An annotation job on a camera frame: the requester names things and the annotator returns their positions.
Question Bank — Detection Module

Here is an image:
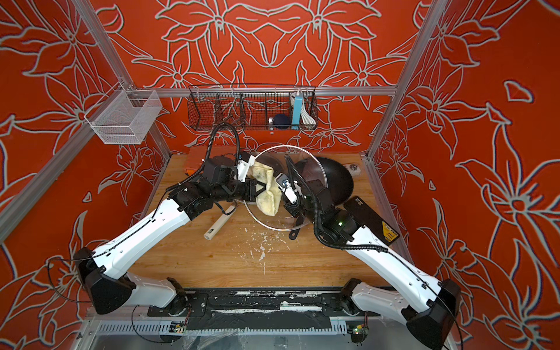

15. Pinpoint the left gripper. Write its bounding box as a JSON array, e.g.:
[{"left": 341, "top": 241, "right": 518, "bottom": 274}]
[{"left": 213, "top": 176, "right": 268, "bottom": 204}]

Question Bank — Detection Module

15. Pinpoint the glass pot lid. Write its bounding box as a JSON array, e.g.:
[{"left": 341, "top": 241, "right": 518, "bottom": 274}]
[{"left": 239, "top": 145, "right": 317, "bottom": 232}]

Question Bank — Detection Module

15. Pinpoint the yellow cloth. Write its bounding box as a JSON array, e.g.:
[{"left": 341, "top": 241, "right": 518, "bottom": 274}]
[{"left": 250, "top": 162, "right": 282, "bottom": 217}]

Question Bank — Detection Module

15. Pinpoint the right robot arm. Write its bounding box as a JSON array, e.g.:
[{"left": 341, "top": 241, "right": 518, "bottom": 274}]
[{"left": 285, "top": 156, "right": 461, "bottom": 349}]

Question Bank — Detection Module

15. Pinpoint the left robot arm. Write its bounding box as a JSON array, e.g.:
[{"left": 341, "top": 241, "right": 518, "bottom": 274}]
[{"left": 73, "top": 141, "right": 266, "bottom": 316}]

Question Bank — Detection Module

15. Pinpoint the black frying pan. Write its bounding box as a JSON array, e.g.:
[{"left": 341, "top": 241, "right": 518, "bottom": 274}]
[{"left": 293, "top": 157, "right": 359, "bottom": 246}]

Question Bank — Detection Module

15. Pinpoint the black plate with warning label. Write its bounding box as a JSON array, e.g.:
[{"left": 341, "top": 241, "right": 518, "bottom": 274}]
[{"left": 344, "top": 196, "right": 400, "bottom": 246}]

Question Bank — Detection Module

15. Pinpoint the orange tool case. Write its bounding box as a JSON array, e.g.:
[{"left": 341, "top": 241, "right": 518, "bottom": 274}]
[{"left": 183, "top": 145, "right": 236, "bottom": 175}]

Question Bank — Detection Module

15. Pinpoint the blue round object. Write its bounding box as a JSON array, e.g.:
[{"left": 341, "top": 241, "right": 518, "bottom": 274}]
[{"left": 271, "top": 114, "right": 292, "bottom": 130}]

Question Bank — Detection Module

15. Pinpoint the light blue white brush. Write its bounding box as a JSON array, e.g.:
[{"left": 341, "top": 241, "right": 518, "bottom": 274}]
[{"left": 290, "top": 90, "right": 316, "bottom": 129}]

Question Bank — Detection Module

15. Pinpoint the clear plastic basket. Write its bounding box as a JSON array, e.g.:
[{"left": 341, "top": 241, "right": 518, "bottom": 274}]
[{"left": 85, "top": 90, "right": 162, "bottom": 145}]

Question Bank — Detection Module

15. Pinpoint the pan with white-handled lid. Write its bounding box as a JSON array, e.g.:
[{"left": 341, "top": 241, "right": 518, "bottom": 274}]
[{"left": 222, "top": 152, "right": 281, "bottom": 215}]

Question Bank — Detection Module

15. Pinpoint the black wire basket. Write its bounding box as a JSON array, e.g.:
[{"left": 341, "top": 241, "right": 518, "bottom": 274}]
[{"left": 187, "top": 84, "right": 319, "bottom": 131}]

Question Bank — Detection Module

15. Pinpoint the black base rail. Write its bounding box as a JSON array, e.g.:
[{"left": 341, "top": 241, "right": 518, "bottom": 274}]
[{"left": 147, "top": 287, "right": 379, "bottom": 334}]

